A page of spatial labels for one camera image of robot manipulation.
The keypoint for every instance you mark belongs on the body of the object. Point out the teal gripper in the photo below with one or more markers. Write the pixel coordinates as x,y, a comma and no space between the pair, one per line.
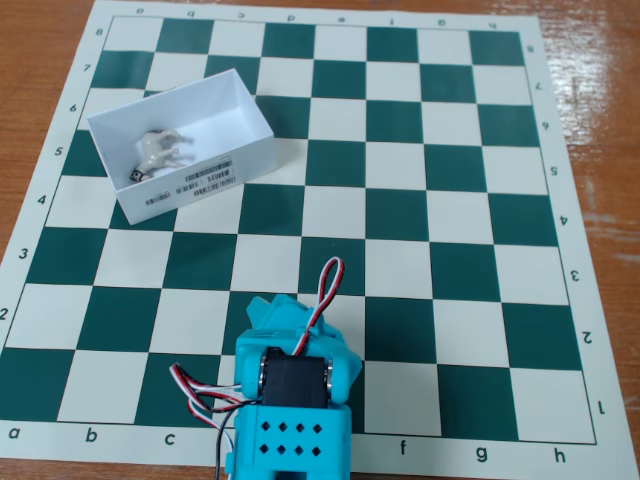
274,312

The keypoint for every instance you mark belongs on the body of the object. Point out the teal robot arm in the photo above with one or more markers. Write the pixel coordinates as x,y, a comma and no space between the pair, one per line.
305,462

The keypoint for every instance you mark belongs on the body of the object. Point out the white cardboard box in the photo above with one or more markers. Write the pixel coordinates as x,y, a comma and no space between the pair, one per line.
200,192

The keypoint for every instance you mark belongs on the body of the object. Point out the green and white chessboard mat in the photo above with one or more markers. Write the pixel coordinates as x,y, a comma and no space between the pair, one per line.
450,100

